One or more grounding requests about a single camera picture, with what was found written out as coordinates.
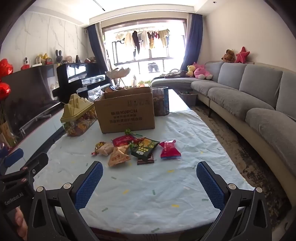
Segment black upright piano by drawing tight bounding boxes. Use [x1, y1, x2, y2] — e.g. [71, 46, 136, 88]
[52, 62, 111, 102]

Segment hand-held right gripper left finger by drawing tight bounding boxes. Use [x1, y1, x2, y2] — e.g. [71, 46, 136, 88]
[24, 161, 104, 241]

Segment row of hanging laundry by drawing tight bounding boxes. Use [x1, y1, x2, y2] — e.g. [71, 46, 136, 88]
[114, 28, 170, 55]

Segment grey sofa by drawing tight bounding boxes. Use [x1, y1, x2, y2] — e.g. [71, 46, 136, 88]
[151, 61, 296, 193]

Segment patterned floor rug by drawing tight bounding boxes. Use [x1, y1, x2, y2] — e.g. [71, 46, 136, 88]
[192, 106, 286, 232]

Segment clear snack jar blue label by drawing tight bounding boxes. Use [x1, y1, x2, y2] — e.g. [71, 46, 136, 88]
[151, 87, 170, 117]

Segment flat screen television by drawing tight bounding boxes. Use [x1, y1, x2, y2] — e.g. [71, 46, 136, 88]
[0, 64, 65, 139]

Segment grey television cabinet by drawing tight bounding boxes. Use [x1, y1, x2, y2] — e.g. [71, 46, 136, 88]
[14, 113, 66, 149]

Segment red-pink snack packet blue edge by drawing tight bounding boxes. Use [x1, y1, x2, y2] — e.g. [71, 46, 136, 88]
[159, 140, 182, 159]

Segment brown bag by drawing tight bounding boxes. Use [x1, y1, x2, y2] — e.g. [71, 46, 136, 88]
[159, 69, 186, 79]

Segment hanging denim shorts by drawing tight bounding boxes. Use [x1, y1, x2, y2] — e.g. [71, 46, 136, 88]
[147, 62, 160, 73]

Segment grey storage bin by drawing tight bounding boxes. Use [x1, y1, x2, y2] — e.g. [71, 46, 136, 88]
[178, 91, 198, 106]

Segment striped brown coffee sachet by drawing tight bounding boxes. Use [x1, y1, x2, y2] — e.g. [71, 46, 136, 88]
[137, 155, 154, 165]

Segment red star pillow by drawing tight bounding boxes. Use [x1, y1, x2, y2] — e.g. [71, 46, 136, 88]
[235, 46, 250, 64]

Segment beige triangular snack packet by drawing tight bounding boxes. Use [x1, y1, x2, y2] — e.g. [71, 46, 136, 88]
[108, 145, 131, 168]

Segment cream snack packet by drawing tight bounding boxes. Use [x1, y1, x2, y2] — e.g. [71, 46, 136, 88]
[96, 142, 115, 156]

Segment person's left hand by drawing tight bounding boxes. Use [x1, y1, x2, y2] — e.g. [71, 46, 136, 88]
[13, 207, 28, 241]

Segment large pink-red snack packet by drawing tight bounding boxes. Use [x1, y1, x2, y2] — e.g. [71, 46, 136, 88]
[112, 136, 136, 147]

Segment blue curtain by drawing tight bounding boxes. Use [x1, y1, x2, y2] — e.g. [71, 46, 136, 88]
[85, 23, 110, 70]
[180, 13, 203, 70]

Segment green snack packet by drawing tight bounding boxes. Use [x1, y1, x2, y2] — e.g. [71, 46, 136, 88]
[131, 138, 160, 161]

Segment pink plush toy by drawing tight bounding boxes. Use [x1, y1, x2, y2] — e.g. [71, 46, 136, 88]
[193, 62, 213, 80]

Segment brown plush toy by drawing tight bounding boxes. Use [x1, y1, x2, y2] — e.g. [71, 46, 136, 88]
[221, 49, 236, 63]

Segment white shell-shaped fruit stand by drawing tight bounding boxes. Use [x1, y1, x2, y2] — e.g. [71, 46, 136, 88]
[105, 68, 131, 87]

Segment candy jar with yellow lid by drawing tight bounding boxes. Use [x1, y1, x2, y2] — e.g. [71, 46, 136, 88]
[60, 93, 97, 137]

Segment clear plastic snack bag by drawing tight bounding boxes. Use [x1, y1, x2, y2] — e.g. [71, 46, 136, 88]
[89, 85, 107, 101]

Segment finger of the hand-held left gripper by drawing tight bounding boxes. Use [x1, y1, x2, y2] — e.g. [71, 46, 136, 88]
[0, 152, 49, 183]
[0, 148, 24, 173]

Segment green wrapped lollipop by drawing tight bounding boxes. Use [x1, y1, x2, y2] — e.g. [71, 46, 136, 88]
[125, 129, 144, 138]

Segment red foil balloon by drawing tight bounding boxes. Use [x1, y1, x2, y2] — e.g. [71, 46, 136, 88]
[0, 82, 11, 100]
[0, 59, 14, 80]

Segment grey rabbit figure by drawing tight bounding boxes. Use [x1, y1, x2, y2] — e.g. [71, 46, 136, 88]
[55, 49, 65, 65]

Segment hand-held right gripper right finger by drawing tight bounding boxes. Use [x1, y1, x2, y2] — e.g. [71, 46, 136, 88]
[196, 161, 272, 241]

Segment brown cardboard box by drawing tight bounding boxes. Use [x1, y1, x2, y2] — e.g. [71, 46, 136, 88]
[94, 87, 155, 134]

